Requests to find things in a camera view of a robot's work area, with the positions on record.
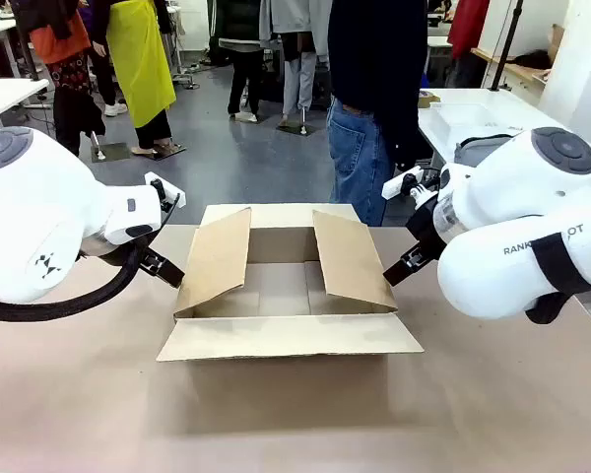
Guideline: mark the white table with plastic bin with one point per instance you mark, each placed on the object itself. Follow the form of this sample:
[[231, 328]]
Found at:
[[527, 106]]

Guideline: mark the black stand pole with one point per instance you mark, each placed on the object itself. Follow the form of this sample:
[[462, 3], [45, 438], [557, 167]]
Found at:
[[505, 54]]

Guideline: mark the person with yellow apron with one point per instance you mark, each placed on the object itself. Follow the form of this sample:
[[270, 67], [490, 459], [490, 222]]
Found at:
[[138, 59]]

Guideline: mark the person in red top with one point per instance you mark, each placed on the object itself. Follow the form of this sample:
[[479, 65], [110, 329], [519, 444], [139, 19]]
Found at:
[[468, 24]]

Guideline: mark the dark floor stand base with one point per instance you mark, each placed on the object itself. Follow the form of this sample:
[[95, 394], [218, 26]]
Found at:
[[295, 127], [113, 152]]

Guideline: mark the brown cardboard box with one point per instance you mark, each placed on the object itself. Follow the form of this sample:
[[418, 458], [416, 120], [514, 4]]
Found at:
[[285, 340]]

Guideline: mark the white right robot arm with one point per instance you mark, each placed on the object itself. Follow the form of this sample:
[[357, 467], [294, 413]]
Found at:
[[497, 197]]

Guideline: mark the person in grey hoodie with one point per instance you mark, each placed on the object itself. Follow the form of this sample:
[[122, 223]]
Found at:
[[290, 15]]

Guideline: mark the person in dark sweater jeans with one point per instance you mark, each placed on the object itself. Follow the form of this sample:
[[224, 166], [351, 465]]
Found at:
[[369, 59]]

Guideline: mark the brown tape roll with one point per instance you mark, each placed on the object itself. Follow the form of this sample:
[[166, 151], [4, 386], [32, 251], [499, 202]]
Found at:
[[427, 98]]

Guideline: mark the person's left forearm dark sleeve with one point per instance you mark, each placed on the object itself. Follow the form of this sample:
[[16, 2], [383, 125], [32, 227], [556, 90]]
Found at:
[[409, 133]]

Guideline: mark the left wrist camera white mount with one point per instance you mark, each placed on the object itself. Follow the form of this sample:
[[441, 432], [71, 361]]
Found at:
[[172, 189]]

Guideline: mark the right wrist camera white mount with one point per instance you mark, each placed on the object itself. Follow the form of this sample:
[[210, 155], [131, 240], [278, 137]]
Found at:
[[399, 184]]

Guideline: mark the person in orange top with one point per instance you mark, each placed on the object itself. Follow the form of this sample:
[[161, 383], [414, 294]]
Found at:
[[59, 34]]

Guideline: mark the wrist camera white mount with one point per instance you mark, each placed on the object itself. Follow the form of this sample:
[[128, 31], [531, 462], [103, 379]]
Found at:
[[172, 189], [399, 184]]

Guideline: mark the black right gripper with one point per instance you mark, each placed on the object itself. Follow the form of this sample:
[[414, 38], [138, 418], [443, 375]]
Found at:
[[426, 226]]

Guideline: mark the grey bag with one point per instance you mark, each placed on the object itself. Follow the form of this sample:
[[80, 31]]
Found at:
[[473, 148]]

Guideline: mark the white table with black legs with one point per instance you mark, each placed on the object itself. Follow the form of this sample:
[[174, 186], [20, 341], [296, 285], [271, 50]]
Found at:
[[5, 96]]

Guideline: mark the person in black trousers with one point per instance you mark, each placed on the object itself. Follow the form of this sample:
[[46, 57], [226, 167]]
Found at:
[[243, 74]]

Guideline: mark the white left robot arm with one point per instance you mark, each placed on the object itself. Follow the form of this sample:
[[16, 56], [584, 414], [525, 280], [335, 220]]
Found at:
[[39, 207]]

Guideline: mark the clear plastic bin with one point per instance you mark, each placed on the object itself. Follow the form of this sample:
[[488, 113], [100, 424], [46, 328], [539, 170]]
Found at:
[[473, 120]]

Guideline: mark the wooden board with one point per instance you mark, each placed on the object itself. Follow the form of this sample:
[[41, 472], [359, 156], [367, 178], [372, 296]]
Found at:
[[492, 58]]

